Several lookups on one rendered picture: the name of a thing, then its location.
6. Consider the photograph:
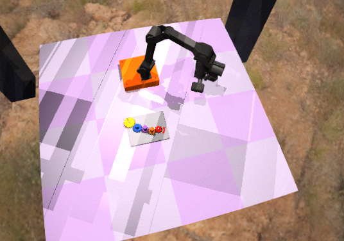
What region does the yellow gear with black stripe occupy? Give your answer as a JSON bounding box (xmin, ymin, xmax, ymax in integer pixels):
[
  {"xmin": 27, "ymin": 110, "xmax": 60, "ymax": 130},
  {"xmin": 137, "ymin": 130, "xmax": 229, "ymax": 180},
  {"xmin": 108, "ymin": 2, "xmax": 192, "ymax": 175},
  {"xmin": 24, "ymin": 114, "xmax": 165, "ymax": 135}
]
[{"xmin": 124, "ymin": 118, "xmax": 135, "ymax": 128}]

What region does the blue gear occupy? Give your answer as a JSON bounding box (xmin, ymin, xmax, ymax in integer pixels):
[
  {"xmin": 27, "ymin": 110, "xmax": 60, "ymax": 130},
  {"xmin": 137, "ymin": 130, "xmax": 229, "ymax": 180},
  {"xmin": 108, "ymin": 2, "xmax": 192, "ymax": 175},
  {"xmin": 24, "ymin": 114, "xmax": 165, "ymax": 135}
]
[{"xmin": 132, "ymin": 124, "xmax": 142, "ymax": 132}]

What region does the purple gear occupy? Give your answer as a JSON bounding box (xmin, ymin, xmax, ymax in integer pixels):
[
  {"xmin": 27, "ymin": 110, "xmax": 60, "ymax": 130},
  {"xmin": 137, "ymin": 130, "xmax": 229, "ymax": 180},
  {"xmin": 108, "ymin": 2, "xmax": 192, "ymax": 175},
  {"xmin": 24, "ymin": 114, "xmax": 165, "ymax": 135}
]
[{"xmin": 141, "ymin": 125, "xmax": 149, "ymax": 133}]

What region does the orange gear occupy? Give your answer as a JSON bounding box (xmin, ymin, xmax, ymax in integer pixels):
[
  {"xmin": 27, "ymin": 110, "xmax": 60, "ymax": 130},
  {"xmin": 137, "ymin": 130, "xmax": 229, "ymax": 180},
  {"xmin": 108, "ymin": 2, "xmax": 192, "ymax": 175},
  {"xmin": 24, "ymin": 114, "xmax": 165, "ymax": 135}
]
[{"xmin": 148, "ymin": 127, "xmax": 156, "ymax": 135}]

